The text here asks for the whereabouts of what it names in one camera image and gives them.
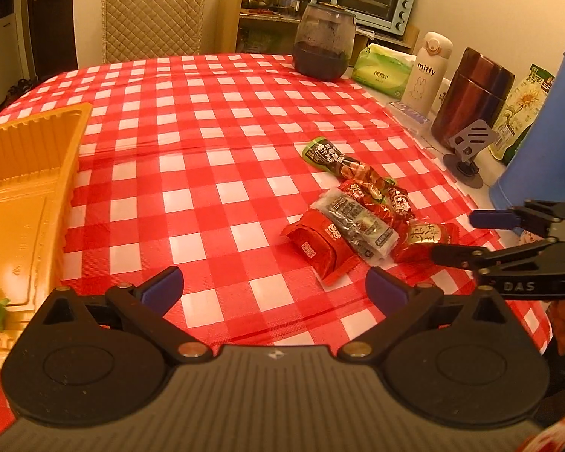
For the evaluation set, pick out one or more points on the clear dark snack packet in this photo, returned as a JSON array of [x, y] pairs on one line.
[[353, 216]]

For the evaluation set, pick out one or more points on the blue white box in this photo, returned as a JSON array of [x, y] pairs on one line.
[[409, 115]]

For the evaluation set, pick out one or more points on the green sunflower seed bag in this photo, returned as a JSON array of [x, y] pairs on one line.
[[522, 113]]

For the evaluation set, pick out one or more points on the red gold snack packet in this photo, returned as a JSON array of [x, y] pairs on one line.
[[421, 240]]

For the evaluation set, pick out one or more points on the grey phone stand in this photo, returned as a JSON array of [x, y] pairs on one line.
[[473, 139]]

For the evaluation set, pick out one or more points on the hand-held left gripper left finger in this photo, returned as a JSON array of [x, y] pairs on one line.
[[162, 291]]

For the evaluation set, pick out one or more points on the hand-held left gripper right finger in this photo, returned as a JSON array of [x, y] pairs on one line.
[[381, 288]]

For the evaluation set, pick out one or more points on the beige quilted chair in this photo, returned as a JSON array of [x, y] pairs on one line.
[[153, 19]]

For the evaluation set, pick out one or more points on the dark door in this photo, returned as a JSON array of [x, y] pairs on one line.
[[52, 19]]

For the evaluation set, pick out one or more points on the red checked tablecloth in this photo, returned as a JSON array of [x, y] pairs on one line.
[[193, 150]]

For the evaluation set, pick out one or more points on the wooden shelf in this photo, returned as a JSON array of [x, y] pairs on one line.
[[228, 14]]

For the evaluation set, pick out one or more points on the green dark snack packet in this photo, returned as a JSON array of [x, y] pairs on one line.
[[325, 153]]

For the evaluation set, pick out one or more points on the small red candy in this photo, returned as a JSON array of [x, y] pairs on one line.
[[400, 202]]

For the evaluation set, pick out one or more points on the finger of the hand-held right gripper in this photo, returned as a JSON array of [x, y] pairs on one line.
[[492, 219], [452, 253]]

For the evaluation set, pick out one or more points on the dark glass jar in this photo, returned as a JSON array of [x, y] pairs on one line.
[[322, 52]]

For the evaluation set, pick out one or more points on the yellow plastic tray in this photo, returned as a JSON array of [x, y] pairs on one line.
[[23, 188]]

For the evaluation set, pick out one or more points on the brown metal thermos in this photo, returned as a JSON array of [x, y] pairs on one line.
[[471, 94]]

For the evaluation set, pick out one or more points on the white thermos bottle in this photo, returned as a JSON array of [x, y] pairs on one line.
[[426, 75]]

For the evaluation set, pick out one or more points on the green tissue pack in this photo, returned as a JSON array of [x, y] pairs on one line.
[[381, 70]]

